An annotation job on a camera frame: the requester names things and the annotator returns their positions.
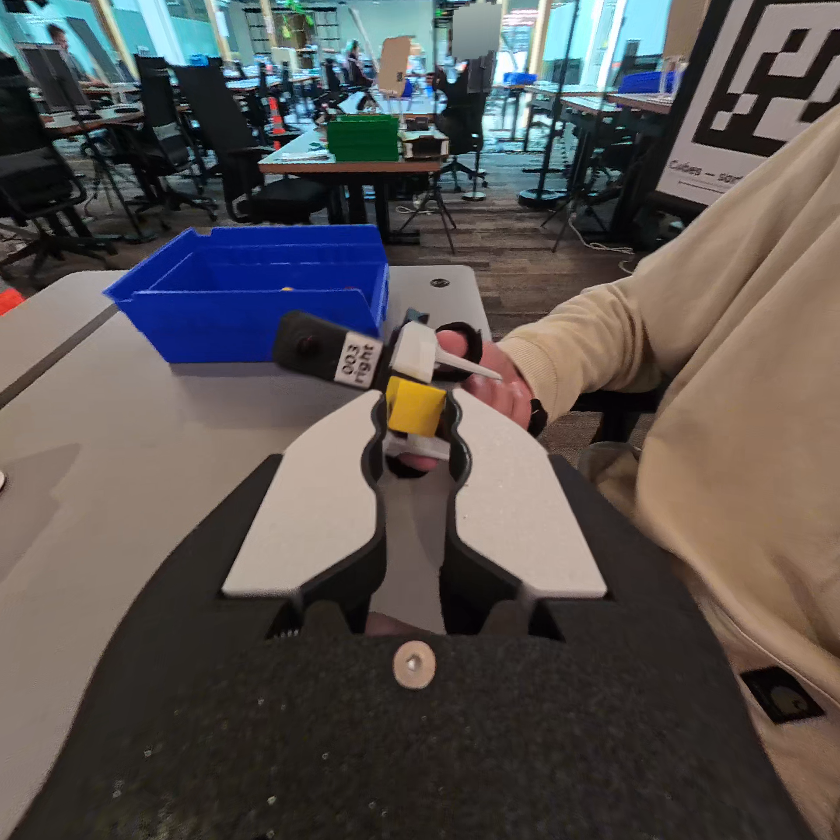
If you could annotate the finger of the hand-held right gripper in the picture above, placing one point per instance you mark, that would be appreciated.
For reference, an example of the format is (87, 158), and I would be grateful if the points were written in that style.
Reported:
(420, 351)
(420, 446)

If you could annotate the person's right forearm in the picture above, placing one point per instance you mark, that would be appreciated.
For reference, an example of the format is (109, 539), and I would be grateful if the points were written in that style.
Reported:
(623, 328)

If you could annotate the black tripod stand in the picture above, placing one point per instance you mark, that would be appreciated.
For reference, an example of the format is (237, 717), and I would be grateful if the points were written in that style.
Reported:
(574, 98)

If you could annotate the green plastic crate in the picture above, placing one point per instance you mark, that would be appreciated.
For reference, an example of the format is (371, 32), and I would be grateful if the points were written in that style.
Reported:
(364, 138)

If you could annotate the black office chair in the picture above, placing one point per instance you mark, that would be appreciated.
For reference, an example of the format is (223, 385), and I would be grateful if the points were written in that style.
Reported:
(167, 131)
(33, 164)
(229, 144)
(463, 111)

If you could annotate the cardboard panel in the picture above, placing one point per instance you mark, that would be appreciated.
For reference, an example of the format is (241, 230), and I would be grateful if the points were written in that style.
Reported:
(394, 65)

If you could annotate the person's right hand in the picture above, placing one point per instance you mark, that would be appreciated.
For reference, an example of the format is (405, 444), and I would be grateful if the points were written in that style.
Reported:
(505, 387)

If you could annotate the cardboard box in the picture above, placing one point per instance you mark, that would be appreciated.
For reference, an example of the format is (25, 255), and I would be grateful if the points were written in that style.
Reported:
(425, 144)

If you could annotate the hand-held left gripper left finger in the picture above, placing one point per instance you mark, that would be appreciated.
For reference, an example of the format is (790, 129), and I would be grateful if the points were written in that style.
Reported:
(308, 518)

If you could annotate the long wooden workshop table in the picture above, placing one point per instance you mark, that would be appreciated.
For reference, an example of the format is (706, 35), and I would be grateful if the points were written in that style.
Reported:
(354, 167)

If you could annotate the printed tag card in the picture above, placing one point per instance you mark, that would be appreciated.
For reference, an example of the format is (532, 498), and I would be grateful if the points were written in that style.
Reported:
(735, 79)

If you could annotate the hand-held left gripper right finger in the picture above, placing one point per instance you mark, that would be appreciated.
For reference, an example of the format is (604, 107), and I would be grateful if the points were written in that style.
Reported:
(525, 518)

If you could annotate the blue plastic bin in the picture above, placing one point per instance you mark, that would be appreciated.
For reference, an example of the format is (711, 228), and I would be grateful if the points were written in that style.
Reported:
(229, 321)

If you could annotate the small orange traffic cone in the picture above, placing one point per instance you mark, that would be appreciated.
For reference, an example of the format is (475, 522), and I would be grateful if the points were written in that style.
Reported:
(277, 121)

